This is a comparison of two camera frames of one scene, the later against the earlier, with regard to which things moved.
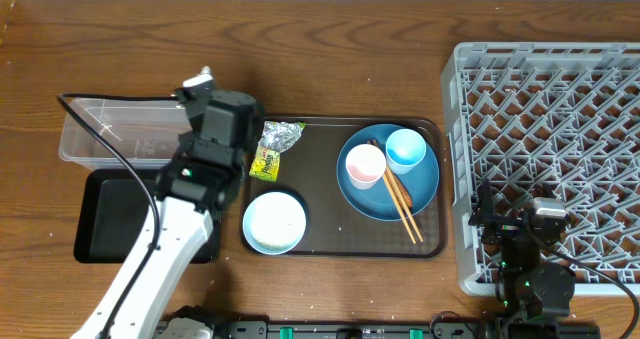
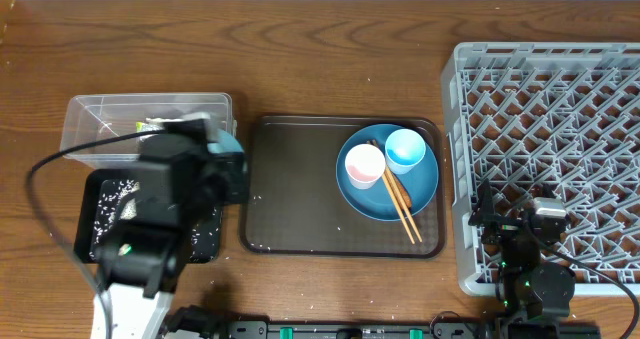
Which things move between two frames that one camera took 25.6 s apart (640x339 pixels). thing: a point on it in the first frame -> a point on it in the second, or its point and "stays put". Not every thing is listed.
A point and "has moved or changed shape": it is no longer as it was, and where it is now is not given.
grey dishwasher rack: [547, 120] stays put
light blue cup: [405, 148] stays put
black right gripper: [485, 213] stays put
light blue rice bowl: [274, 223] has moved or changed shape
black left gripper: [253, 137] -> [233, 168]
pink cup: [365, 164] stays put
